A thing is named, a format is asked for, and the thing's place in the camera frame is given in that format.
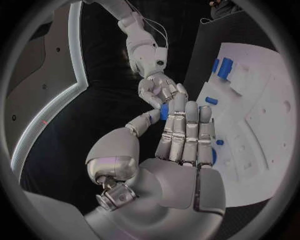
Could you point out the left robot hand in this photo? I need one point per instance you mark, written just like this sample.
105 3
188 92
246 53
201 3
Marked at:
164 187

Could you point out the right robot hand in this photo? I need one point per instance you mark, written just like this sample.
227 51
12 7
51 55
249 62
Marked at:
157 90

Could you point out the blue peg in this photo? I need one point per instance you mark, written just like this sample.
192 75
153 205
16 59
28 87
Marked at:
219 142
164 112

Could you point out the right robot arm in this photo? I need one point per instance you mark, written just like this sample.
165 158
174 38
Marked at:
143 43

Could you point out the white task board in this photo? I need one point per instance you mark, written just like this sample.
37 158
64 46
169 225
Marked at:
253 121

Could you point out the blue short cylinder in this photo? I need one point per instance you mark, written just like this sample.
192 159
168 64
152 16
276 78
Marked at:
211 100

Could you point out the blue gear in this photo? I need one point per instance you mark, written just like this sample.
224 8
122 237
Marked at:
214 156

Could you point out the blue plug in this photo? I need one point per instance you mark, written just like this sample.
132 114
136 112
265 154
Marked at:
215 66

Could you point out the blue block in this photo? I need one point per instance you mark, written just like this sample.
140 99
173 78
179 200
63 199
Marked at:
224 68

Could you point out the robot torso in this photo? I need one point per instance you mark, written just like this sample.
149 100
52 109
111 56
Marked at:
54 75

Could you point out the person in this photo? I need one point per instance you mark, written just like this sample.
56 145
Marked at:
222 8

